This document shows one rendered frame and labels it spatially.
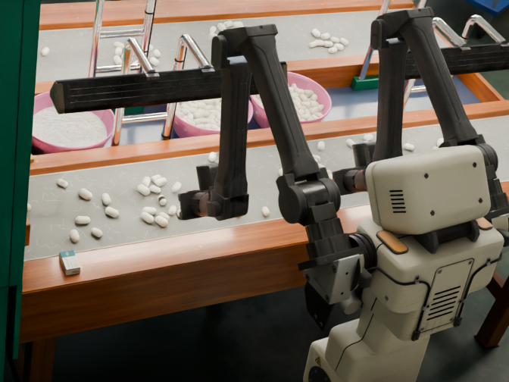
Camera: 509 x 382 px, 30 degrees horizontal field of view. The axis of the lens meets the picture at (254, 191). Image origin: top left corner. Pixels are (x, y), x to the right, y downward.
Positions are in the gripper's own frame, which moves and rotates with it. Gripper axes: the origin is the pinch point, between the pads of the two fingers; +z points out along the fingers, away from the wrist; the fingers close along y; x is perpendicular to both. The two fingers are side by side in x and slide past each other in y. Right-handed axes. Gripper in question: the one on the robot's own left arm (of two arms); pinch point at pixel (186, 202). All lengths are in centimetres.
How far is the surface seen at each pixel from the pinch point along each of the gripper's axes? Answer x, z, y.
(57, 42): -49, 77, 7
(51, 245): 6.6, 10.5, 32.6
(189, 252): 12.6, -0.7, 0.9
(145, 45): -44, 42, -9
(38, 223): 1.3, 16.9, 33.8
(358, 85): -26, 56, -90
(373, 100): -21, 53, -94
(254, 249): 14.3, -2.8, -16.1
